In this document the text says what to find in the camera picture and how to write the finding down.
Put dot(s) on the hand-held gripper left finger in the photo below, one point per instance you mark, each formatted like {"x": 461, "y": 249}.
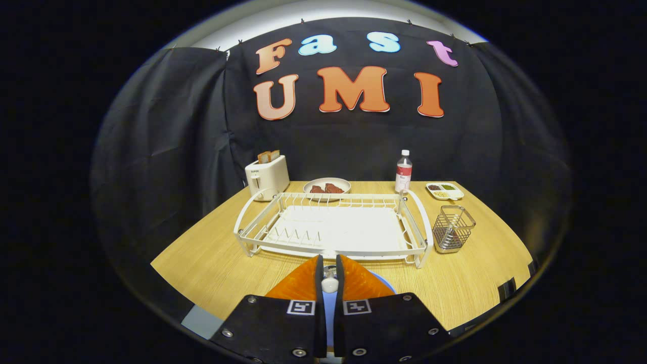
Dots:
{"x": 319, "y": 273}

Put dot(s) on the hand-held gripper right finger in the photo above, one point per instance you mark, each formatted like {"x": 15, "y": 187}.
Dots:
{"x": 338, "y": 273}

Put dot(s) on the white dish rack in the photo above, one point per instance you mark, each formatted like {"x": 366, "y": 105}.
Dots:
{"x": 343, "y": 227}

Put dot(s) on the light blue plate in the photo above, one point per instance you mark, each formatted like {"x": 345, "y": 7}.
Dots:
{"x": 329, "y": 318}

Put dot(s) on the beige round dish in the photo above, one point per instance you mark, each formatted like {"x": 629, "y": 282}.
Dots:
{"x": 327, "y": 181}

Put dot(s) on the white divided condiment dish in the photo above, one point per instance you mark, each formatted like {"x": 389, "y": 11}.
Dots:
{"x": 445, "y": 191}

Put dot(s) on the red meat piece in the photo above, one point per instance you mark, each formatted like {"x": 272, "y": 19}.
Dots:
{"x": 334, "y": 188}
{"x": 317, "y": 189}

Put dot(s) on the cream toaster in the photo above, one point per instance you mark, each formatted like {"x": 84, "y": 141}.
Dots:
{"x": 268, "y": 177}

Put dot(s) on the clear bottle red label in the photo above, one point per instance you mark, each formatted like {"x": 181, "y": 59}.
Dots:
{"x": 403, "y": 174}

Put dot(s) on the toast slice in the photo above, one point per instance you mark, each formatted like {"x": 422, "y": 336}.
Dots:
{"x": 263, "y": 156}
{"x": 274, "y": 154}

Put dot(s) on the black tape patch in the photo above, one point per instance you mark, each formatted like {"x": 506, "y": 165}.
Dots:
{"x": 507, "y": 289}

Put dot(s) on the black backdrop cloth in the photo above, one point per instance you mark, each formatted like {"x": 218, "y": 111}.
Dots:
{"x": 192, "y": 126}

